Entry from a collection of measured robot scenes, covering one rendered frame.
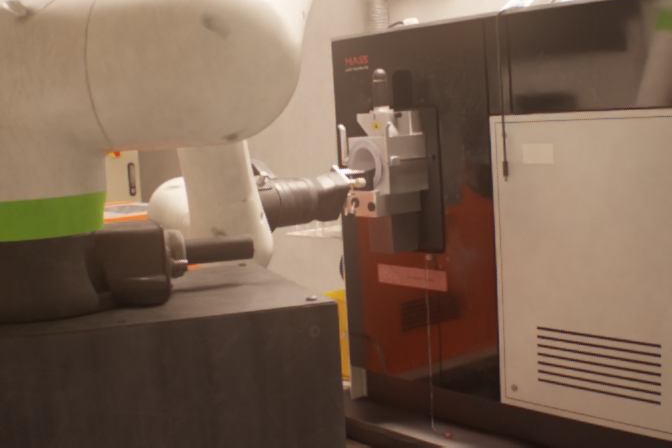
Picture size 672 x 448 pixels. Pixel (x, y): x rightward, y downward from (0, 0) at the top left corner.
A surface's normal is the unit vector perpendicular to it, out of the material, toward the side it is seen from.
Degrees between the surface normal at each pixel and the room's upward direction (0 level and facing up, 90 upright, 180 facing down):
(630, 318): 90
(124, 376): 90
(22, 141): 90
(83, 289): 62
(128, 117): 127
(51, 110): 117
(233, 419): 90
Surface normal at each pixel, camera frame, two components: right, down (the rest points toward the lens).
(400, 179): 0.62, 0.01
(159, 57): -0.18, 0.12
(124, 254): 0.33, -0.12
